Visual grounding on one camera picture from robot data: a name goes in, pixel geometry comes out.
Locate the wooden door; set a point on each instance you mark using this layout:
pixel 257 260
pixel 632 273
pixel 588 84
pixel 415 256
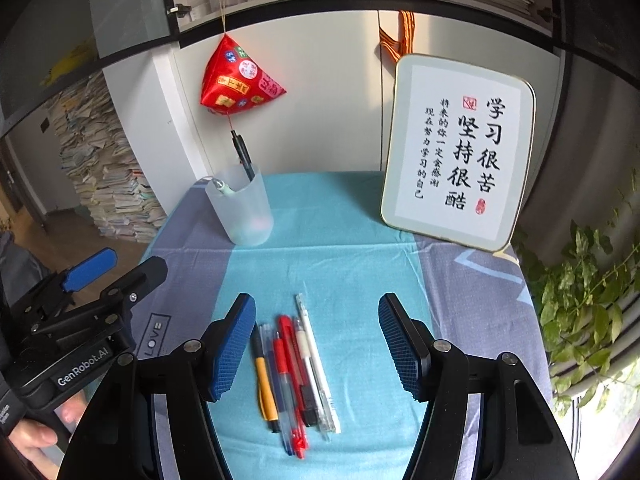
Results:
pixel 10 200

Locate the red pyramid hanging ornament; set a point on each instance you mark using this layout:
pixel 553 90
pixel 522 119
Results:
pixel 235 80

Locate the translucent white pen cup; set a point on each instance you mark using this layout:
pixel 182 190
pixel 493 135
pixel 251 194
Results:
pixel 245 220

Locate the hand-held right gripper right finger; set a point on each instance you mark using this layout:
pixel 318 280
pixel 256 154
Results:
pixel 402 345

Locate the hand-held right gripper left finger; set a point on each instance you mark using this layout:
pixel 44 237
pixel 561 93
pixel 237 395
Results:
pixel 232 350

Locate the person's left hand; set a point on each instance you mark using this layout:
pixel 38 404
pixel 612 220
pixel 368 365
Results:
pixel 32 435

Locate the light green pen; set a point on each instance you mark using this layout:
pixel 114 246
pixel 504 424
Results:
pixel 222 186

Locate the white lower cabinet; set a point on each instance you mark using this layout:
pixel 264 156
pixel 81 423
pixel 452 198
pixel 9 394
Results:
pixel 325 85

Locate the framed calligraphy sign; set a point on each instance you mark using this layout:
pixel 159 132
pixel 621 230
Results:
pixel 450 160

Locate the clear pen red cap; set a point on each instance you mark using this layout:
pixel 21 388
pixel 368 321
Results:
pixel 282 365

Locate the blue and grey tablecloth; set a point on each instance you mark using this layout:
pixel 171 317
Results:
pixel 340 240

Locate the green leafy plant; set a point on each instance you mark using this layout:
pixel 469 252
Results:
pixel 580 310

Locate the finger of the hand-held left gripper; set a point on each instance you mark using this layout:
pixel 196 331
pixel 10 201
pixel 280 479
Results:
pixel 90 267
pixel 135 280

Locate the clear pen blue ink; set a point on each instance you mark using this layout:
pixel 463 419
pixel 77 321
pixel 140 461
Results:
pixel 267 345

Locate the slim white pen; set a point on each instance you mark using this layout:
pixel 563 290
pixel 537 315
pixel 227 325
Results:
pixel 320 375

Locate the clear pen grey grip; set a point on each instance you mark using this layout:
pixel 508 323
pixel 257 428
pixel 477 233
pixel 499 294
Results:
pixel 303 347

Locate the yellow and black pen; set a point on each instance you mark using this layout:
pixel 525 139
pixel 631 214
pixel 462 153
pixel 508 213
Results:
pixel 264 380

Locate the dark glass cabinet door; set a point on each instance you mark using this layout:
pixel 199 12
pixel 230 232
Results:
pixel 75 25
pixel 600 20

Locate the gold medal striped ribbon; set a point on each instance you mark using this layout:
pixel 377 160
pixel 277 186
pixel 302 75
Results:
pixel 400 40

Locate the black wall switch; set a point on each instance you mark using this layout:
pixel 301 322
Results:
pixel 44 125

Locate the tall pile of books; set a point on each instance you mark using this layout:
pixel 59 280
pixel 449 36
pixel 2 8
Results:
pixel 115 195

